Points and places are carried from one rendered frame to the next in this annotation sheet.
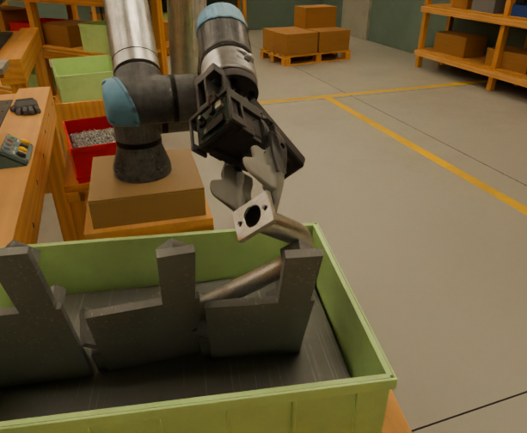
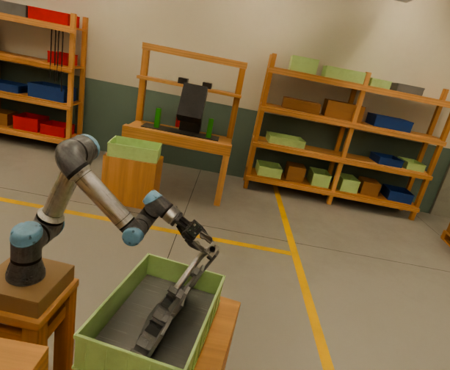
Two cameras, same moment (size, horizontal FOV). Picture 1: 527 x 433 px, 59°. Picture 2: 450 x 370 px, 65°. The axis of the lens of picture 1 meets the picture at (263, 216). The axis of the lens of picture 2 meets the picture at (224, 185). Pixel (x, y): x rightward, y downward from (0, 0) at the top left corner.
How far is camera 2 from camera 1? 1.37 m
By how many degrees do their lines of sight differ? 66
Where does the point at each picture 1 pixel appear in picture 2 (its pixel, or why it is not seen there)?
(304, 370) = (191, 296)
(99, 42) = not seen: outside the picture
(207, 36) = (163, 203)
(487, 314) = (115, 271)
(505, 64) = not seen: outside the picture
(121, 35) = (122, 211)
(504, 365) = not seen: hidden behind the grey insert
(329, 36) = not seen: outside the picture
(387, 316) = (79, 299)
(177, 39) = (65, 197)
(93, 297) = (104, 333)
